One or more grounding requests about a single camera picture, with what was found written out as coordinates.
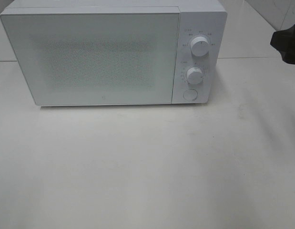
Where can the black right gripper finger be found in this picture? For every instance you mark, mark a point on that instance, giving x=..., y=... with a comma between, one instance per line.
x=284, y=42

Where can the white timer knob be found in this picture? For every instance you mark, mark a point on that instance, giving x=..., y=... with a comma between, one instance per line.
x=194, y=76

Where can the round white door button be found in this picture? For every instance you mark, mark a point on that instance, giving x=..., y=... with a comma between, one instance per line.
x=190, y=95

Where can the white microwave door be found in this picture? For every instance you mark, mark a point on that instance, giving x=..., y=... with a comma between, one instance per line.
x=90, y=59

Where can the upper white power knob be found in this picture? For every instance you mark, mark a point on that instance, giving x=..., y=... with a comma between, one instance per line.
x=199, y=45

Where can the white microwave oven body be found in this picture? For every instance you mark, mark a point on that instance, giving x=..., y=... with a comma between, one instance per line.
x=196, y=17

